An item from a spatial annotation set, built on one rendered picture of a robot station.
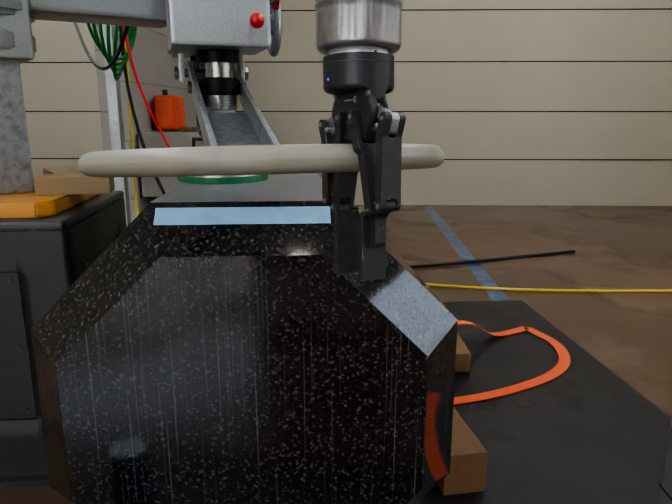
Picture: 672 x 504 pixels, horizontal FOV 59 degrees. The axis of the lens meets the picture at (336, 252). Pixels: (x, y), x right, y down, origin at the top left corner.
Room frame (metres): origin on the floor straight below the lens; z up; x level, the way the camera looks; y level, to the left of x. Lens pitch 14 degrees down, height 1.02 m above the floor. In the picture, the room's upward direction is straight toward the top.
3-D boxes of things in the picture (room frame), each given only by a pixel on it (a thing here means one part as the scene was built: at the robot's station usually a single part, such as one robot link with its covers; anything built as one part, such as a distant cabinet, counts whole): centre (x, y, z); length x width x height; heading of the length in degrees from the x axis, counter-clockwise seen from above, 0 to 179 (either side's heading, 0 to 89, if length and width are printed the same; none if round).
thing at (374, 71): (0.65, -0.02, 1.03); 0.08 x 0.07 x 0.09; 31
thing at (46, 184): (1.73, 0.76, 0.81); 0.20 x 0.10 x 0.05; 103
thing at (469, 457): (1.54, -0.32, 0.07); 0.30 x 0.12 x 0.12; 10
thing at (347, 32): (0.66, -0.02, 1.10); 0.09 x 0.09 x 0.06
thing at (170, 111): (4.78, 1.28, 1.00); 0.50 x 0.22 x 0.33; 179
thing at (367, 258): (0.62, -0.04, 0.87); 0.03 x 0.01 x 0.07; 121
